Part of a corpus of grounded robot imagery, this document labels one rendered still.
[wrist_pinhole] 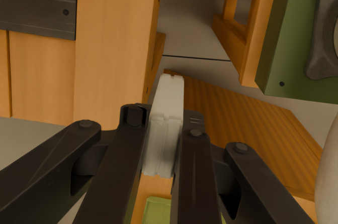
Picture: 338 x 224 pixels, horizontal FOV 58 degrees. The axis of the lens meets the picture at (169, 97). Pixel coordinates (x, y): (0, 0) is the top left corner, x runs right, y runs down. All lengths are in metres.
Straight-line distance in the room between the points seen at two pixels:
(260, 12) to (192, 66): 0.92
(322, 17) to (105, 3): 0.37
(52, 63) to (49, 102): 0.09
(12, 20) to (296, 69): 0.52
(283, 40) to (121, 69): 0.30
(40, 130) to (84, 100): 1.20
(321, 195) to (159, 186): 0.46
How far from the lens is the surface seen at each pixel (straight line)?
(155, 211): 0.83
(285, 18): 0.56
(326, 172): 0.49
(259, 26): 0.64
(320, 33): 0.56
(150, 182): 0.84
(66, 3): 0.61
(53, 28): 0.62
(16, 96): 0.72
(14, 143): 1.93
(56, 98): 0.68
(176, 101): 0.15
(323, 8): 0.56
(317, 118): 1.75
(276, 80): 0.58
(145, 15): 0.57
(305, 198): 0.93
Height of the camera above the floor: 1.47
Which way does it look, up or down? 69 degrees down
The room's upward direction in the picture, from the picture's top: 172 degrees counter-clockwise
